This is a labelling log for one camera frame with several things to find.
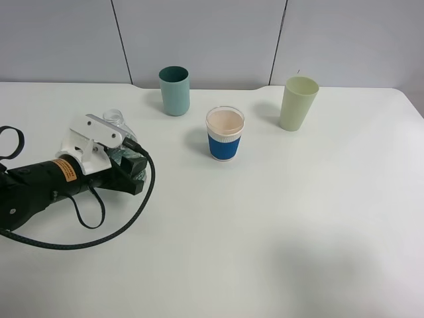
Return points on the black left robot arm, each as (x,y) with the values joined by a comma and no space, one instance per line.
(16,214)

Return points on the blue sleeved glass cup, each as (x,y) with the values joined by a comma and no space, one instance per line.
(224,130)

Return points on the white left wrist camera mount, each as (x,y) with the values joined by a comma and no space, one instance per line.
(85,140)

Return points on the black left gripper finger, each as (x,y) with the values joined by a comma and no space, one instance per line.
(134,166)
(123,182)

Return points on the teal plastic cup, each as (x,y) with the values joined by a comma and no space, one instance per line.
(174,86)

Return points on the pale green plastic cup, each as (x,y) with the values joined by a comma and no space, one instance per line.
(299,94)

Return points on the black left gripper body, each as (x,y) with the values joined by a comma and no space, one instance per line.
(52,180)

